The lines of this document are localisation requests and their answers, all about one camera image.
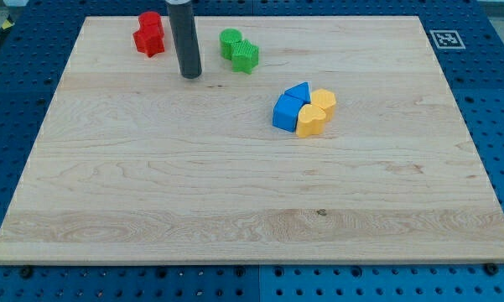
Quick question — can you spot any white fiducial marker tag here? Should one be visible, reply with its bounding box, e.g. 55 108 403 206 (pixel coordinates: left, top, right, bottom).
430 29 465 49

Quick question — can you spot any black bolt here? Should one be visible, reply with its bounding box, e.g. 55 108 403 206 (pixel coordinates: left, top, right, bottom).
484 263 499 276
18 266 34 279

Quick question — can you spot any green cylinder block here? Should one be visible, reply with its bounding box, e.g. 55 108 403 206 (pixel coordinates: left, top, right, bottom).
219 28 242 60

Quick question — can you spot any red cylinder block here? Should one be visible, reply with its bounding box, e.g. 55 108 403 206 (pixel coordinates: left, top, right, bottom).
138 11 164 37

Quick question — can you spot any blue cube block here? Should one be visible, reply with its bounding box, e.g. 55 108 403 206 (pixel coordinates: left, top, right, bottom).
272 94 304 132

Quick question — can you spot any blue triangle block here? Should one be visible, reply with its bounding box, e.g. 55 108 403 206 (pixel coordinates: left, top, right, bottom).
284 81 311 104

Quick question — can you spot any yellow heart block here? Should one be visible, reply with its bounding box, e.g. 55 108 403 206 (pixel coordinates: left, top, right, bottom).
295 104 326 138

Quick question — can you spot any black bolt front left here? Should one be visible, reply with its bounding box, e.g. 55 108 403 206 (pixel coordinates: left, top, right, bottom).
18 266 34 279

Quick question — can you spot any light wooden board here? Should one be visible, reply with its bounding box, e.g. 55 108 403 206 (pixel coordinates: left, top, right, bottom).
0 16 504 266

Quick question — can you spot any black bolt front right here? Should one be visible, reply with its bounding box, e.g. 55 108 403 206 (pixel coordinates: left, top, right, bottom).
484 263 499 276

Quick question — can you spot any red star block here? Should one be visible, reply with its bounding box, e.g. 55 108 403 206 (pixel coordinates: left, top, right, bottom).
132 26 165 57

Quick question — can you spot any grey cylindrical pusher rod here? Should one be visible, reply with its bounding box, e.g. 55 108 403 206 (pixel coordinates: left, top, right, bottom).
165 0 202 79

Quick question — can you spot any yellow hexagon block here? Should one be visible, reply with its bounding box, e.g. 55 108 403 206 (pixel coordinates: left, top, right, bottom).
311 89 337 122

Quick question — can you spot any green star block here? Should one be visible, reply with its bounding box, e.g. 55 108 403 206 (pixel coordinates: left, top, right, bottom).
231 39 259 74

